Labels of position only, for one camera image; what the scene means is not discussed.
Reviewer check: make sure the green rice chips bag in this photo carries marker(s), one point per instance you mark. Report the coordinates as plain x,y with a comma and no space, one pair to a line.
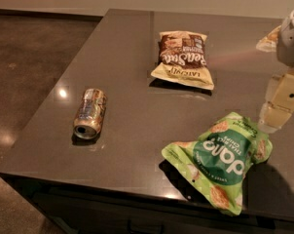
217,162

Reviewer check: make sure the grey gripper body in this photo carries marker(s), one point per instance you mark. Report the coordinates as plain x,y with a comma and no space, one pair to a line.
291,41

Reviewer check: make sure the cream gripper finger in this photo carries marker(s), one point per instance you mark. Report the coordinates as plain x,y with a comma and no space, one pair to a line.
268,43
279,103

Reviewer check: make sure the brown yellow chip bag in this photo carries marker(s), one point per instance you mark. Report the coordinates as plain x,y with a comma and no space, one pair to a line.
182,59

